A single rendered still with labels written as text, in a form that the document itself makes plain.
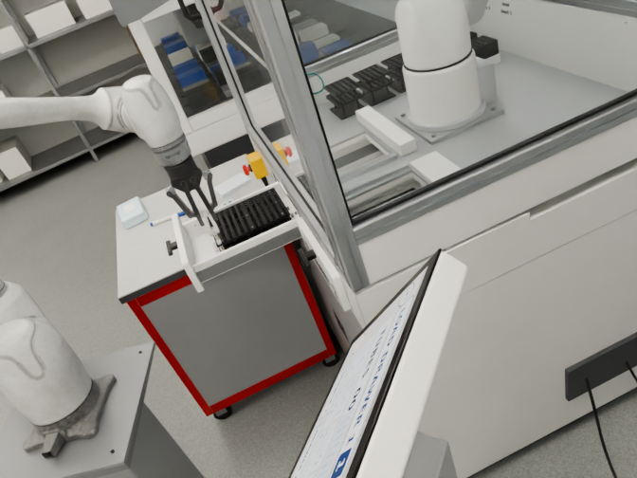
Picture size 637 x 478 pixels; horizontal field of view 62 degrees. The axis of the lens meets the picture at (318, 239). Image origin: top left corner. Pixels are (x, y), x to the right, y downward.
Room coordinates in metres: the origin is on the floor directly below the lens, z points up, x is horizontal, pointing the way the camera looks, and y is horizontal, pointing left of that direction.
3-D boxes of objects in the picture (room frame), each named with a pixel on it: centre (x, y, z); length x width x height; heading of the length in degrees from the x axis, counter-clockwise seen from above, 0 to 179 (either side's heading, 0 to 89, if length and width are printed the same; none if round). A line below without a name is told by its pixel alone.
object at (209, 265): (1.34, 0.16, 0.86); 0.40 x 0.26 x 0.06; 98
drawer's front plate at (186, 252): (1.31, 0.37, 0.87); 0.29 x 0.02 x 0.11; 8
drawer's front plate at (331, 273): (1.04, 0.01, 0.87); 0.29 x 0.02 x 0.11; 8
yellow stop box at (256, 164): (1.68, 0.11, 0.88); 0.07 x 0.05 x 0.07; 8
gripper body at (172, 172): (1.26, 0.26, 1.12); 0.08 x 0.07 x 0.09; 98
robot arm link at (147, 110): (1.28, 0.27, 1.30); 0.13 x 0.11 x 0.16; 31
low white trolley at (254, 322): (1.72, 0.41, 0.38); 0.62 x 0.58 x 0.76; 8
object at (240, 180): (1.82, 0.24, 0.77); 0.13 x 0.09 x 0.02; 111
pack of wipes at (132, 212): (1.87, 0.64, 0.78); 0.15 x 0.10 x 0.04; 15
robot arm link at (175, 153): (1.26, 0.27, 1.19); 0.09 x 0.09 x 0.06
